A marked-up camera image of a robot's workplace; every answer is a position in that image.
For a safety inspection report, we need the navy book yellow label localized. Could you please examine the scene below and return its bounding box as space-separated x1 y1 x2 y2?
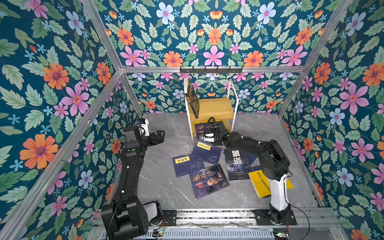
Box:
191 141 222 165
173 155 205 178
226 148 257 167

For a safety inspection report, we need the purple portrait book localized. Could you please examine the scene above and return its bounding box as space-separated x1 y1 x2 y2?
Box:
195 123 215 139
189 165 230 200

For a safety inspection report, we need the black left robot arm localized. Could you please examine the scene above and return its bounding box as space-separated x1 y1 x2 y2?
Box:
101 126 165 240

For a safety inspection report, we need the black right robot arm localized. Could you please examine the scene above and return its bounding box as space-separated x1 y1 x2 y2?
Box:
204 117 291 225

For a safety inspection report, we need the white wooden two-tier shelf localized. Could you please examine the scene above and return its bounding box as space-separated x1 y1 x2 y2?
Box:
184 80 239 140

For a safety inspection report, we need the black wolf cover book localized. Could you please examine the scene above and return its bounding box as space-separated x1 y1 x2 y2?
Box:
224 148 258 181

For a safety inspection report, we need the black book leaning on shelf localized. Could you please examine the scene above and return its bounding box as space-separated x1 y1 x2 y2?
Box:
185 80 200 119

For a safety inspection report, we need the yellow cartoon cover book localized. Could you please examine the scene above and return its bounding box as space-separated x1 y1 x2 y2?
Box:
249 170 294 198

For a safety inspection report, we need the black hook rack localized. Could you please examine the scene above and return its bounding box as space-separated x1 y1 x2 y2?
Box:
179 66 243 75

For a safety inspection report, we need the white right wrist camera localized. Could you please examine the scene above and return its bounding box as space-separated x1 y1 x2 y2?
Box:
200 133 215 143

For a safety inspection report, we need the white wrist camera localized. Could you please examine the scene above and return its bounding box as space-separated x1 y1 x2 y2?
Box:
140 118 150 137
200 133 215 143

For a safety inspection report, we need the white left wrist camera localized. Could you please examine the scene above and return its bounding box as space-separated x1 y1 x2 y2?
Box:
140 118 150 137

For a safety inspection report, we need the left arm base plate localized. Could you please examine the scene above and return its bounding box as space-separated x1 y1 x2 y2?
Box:
149 210 178 227

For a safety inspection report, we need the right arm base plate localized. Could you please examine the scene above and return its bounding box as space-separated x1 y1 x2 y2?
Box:
252 209 297 226

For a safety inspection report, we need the aluminium mounting rail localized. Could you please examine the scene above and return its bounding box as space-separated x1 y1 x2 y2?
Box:
174 207 342 228

